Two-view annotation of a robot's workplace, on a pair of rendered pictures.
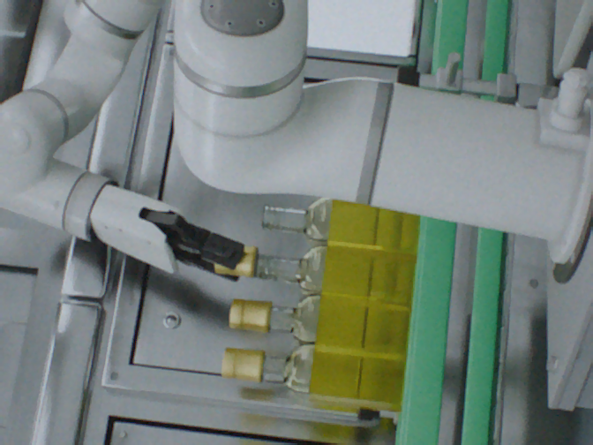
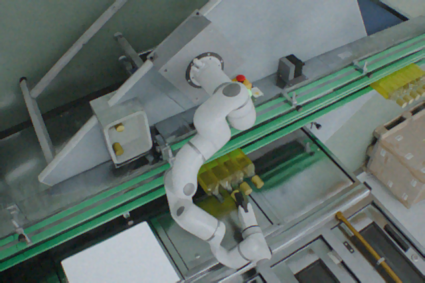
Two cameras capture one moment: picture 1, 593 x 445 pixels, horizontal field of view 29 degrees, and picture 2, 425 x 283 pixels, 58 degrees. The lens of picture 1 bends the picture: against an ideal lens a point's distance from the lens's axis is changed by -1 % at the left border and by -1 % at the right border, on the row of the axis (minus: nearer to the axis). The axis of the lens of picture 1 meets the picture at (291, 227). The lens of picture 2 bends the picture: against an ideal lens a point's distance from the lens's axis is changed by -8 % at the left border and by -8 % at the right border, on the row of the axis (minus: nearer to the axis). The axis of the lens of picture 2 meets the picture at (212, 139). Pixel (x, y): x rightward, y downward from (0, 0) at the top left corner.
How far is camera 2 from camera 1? 1.30 m
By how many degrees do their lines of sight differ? 56
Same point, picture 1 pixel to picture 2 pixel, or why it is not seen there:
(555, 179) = (212, 63)
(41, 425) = (302, 231)
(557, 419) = not seen: hidden behind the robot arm
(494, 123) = (210, 72)
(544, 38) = (135, 166)
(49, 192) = (259, 238)
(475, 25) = (140, 184)
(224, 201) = not seen: hidden behind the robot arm
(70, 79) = (227, 256)
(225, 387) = (259, 202)
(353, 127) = not seen: hidden behind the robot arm
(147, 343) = (265, 224)
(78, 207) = (256, 229)
